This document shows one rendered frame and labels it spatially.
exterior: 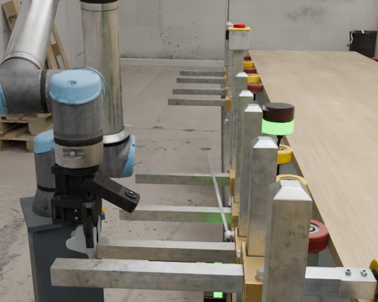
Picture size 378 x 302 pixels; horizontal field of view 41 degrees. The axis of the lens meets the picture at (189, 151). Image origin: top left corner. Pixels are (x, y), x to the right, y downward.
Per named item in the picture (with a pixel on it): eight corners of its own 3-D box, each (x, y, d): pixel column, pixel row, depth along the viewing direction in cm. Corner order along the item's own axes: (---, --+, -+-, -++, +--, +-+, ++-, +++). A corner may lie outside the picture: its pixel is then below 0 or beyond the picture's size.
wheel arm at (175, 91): (172, 96, 267) (172, 88, 266) (173, 94, 271) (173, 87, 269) (254, 97, 265) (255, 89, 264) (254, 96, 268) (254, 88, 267)
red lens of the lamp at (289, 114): (263, 121, 92) (263, 109, 91) (260, 113, 98) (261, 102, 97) (296, 121, 92) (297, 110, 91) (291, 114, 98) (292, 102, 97)
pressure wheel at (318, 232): (285, 287, 97) (289, 233, 93) (280, 265, 105) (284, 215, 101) (327, 289, 97) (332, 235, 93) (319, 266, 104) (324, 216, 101)
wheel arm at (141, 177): (135, 186, 149) (134, 172, 148) (137, 182, 152) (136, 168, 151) (282, 190, 147) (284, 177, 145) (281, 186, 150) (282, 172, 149)
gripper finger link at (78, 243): (69, 260, 102) (66, 219, 100) (98, 262, 102) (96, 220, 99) (65, 268, 100) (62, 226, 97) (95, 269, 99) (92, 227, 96)
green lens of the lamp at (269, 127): (262, 134, 93) (263, 123, 92) (260, 126, 99) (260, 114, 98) (295, 135, 93) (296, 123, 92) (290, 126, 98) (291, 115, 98)
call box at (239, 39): (228, 52, 163) (228, 27, 161) (227, 50, 170) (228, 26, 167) (249, 53, 163) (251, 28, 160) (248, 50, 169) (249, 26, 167)
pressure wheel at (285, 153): (279, 191, 143) (281, 153, 139) (256, 183, 148) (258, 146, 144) (294, 183, 148) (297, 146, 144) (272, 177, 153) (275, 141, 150)
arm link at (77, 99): (103, 68, 96) (99, 78, 86) (105, 131, 100) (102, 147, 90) (53, 69, 95) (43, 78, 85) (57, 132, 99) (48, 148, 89)
